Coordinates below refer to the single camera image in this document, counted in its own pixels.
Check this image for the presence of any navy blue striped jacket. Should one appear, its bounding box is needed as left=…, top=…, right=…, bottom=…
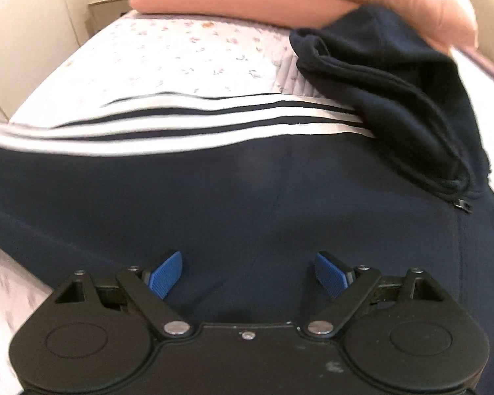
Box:
left=0, top=5, right=494, bottom=394

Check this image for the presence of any floral quilted bed cover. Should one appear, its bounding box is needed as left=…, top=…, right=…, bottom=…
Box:
left=0, top=10, right=494, bottom=363

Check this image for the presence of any wooden nightstand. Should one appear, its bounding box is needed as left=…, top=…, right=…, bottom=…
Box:
left=86, top=0, right=131, bottom=38

